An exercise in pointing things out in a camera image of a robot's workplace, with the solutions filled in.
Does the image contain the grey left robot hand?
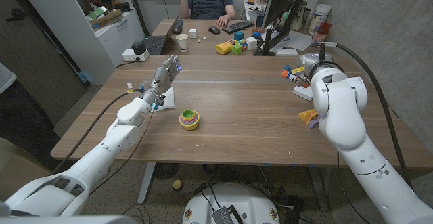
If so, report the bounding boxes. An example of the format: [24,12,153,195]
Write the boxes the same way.
[141,55,183,106]

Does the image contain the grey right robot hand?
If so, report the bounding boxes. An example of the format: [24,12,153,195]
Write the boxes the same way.
[297,53,334,83]

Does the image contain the orange and white glue stick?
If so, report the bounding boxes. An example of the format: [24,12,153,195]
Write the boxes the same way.
[280,68,302,85]

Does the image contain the colourful stacking cups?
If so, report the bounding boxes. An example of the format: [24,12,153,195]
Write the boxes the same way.
[178,109,201,131]

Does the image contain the white paper sheet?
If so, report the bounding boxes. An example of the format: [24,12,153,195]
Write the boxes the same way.
[270,30,313,52]

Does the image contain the flat white box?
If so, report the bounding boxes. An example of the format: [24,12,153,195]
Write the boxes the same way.
[274,47,299,57]

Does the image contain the clear jar of toys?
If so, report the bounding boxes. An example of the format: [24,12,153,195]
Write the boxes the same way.
[311,22,332,48]

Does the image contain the small white plastic box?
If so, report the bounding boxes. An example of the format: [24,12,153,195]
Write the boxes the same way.
[292,83,315,102]

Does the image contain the dark laptop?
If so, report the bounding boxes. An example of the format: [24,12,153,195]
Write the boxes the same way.
[141,14,180,56]

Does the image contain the white paper cup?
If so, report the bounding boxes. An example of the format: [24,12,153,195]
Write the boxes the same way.
[175,33,189,53]

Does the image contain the white round canister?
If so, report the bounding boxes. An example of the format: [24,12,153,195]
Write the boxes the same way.
[307,3,332,35]

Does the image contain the yellow stair-shaped toy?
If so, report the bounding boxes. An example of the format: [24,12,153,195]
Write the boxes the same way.
[298,108,321,129]

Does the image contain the white cube box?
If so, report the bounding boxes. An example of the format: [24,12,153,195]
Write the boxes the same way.
[244,36,258,51]

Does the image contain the yellow toy bottle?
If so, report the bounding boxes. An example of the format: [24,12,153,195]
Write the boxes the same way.
[215,39,240,55]

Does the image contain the white shelf unit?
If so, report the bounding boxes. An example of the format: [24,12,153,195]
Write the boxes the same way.
[15,0,146,85]

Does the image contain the black computer monitor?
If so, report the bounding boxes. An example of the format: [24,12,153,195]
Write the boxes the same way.
[253,0,307,56]

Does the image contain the cardboard box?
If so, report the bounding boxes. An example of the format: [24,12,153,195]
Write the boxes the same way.
[89,8,124,30]

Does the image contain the black keyboard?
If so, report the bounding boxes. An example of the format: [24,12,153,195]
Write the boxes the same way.
[221,19,255,35]

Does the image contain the seated person in grey shirt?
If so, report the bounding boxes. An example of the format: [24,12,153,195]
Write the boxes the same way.
[179,0,237,28]

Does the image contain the black floor fan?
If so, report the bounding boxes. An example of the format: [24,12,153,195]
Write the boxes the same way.
[154,162,180,180]

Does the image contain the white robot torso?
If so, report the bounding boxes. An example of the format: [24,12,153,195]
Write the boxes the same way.
[182,182,281,224]

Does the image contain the grey electronics box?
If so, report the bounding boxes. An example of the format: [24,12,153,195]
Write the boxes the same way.
[212,206,237,224]

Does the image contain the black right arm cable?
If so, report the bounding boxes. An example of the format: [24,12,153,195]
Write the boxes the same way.
[317,42,413,189]

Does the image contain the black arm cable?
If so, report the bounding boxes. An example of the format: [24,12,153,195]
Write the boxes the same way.
[317,42,413,189]
[50,88,145,176]

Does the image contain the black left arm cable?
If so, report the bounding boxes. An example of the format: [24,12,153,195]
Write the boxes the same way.
[50,88,145,176]

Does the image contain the dark door handle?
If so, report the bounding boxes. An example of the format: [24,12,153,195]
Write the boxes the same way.
[5,8,27,22]

